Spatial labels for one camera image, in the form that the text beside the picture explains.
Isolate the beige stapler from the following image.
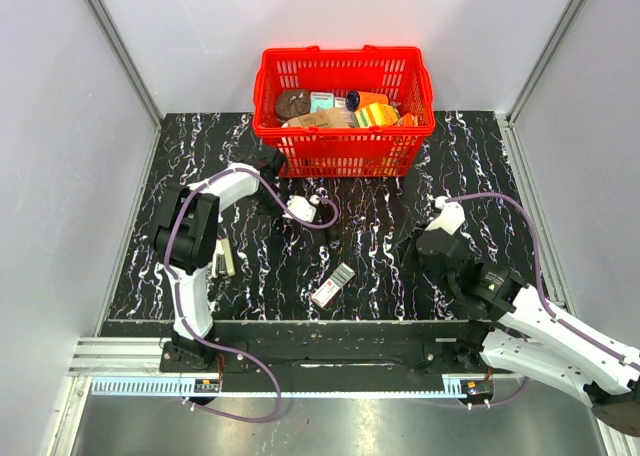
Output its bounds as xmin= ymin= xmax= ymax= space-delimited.
xmin=212 ymin=238 xmax=235 ymax=278

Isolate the staple box red white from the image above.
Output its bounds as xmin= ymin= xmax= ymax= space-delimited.
xmin=310 ymin=263 xmax=355 ymax=308

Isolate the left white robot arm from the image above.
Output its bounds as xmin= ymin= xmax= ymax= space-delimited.
xmin=149 ymin=149 xmax=286 ymax=372

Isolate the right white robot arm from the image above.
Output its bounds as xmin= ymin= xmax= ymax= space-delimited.
xmin=398 ymin=227 xmax=639 ymax=437

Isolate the brown round muffin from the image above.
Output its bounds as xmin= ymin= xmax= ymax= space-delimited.
xmin=275 ymin=88 xmax=311 ymax=123

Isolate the brown cardboard box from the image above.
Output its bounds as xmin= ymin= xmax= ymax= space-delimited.
xmin=282 ymin=107 xmax=356 ymax=129

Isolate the teal small carton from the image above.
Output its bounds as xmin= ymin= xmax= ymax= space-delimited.
xmin=310 ymin=91 xmax=335 ymax=113

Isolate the orange bottle blue cap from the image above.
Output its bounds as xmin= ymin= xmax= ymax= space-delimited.
xmin=345 ymin=91 xmax=389 ymax=112

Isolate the orange snack packet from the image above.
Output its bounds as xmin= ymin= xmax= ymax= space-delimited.
xmin=396 ymin=113 xmax=420 ymax=127

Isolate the yellow green sponge pack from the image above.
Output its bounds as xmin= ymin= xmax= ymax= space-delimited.
xmin=353 ymin=102 xmax=400 ymax=128

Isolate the red plastic shopping basket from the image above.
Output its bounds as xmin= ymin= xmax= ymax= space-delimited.
xmin=253 ymin=45 xmax=436 ymax=178

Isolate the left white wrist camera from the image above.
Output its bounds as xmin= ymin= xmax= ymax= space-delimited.
xmin=283 ymin=195 xmax=320 ymax=223

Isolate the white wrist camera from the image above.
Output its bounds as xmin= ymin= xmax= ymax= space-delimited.
xmin=283 ymin=195 xmax=320 ymax=223
xmin=425 ymin=196 xmax=466 ymax=236

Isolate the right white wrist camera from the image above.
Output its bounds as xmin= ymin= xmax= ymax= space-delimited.
xmin=425 ymin=196 xmax=466 ymax=236

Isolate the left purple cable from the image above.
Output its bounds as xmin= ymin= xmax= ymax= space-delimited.
xmin=162 ymin=166 xmax=339 ymax=423

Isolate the purple cable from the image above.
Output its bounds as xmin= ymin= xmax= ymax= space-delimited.
xmin=414 ymin=192 xmax=640 ymax=410
xmin=162 ymin=166 xmax=339 ymax=423

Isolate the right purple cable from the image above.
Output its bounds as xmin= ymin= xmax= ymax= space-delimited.
xmin=414 ymin=192 xmax=640 ymax=410

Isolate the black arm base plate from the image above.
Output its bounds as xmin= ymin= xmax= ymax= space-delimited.
xmin=159 ymin=321 xmax=488 ymax=396

